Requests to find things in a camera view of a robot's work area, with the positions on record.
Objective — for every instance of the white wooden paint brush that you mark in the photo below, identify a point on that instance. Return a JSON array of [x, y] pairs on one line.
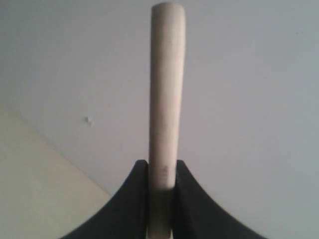
[[168, 26]]

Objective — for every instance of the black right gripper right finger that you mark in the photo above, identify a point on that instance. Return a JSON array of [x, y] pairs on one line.
[[197, 216]]

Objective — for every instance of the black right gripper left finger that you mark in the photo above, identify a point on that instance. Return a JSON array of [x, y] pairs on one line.
[[125, 215]]

